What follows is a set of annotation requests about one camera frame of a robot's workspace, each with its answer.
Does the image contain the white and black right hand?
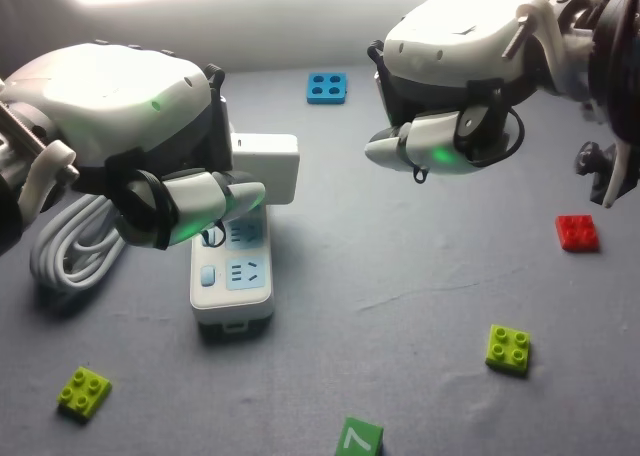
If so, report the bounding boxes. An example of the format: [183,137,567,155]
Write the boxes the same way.
[363,0,556,185]

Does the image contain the white and black left hand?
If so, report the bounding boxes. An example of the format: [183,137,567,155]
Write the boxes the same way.
[0,42,267,252]

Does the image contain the blue four-hole block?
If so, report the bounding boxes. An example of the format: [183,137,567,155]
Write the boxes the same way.
[305,71,348,106]

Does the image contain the red building brick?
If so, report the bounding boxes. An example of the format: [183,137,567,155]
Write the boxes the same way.
[555,214,600,252]

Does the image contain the white power strip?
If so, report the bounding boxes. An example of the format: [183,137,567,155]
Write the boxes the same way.
[189,203,276,336]

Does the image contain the grey table cloth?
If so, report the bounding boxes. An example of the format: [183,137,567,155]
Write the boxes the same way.
[0,64,640,456]

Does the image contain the lime green building brick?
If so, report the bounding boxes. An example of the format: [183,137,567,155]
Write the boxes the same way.
[56,367,113,422]
[485,324,532,377]

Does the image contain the green number seven cube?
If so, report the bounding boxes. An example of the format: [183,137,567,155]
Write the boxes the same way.
[335,416,385,456]

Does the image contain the white power strip cable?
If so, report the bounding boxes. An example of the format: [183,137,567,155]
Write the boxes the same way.
[28,191,132,298]

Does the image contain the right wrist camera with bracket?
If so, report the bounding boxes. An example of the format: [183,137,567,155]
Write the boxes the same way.
[572,139,640,210]

